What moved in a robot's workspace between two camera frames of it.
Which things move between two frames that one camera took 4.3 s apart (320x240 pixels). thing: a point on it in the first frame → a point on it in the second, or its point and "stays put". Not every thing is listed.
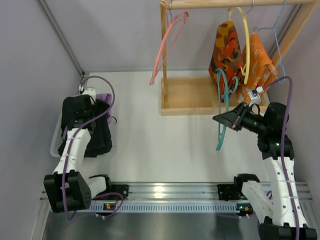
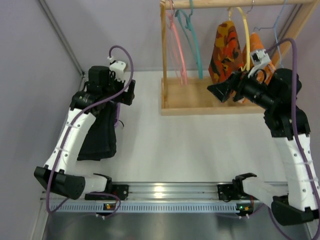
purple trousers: x=106 y=98 → x=116 y=122
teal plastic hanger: x=223 y=92 → x=189 y=31
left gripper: x=81 y=113 → x=128 y=92
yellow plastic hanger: x=247 y=61 stays put
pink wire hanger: x=182 y=15 → x=175 y=54
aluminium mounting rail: x=179 y=191 stays put
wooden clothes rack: x=194 y=96 stays put
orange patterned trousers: x=226 y=61 stays put
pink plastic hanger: x=152 y=80 → x=183 y=65
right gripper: x=239 y=120 → x=238 y=86
